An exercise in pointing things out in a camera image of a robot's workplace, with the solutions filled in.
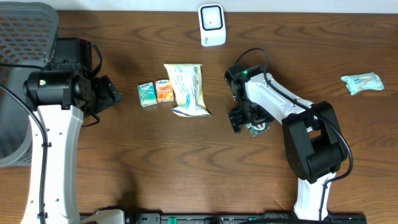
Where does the teal tissue box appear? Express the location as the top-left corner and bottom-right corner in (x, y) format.
(137, 82), (157, 108)

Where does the orange small packet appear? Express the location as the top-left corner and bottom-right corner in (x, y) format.
(155, 80), (174, 103)

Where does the cream snack bag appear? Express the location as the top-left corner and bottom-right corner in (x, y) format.
(164, 63), (211, 117)

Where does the mint green wipes pack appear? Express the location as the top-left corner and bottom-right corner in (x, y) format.
(340, 72), (384, 95)

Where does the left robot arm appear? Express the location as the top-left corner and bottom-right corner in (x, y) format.
(22, 37), (127, 223)

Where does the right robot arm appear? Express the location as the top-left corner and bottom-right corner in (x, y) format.
(224, 63), (352, 221)

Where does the white barcode scanner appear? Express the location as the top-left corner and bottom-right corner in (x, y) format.
(198, 3), (226, 47)

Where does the dark grey plastic basket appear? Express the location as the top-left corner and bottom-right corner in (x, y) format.
(1, 1), (59, 167)

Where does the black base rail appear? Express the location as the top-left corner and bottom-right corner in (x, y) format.
(79, 205), (368, 224)

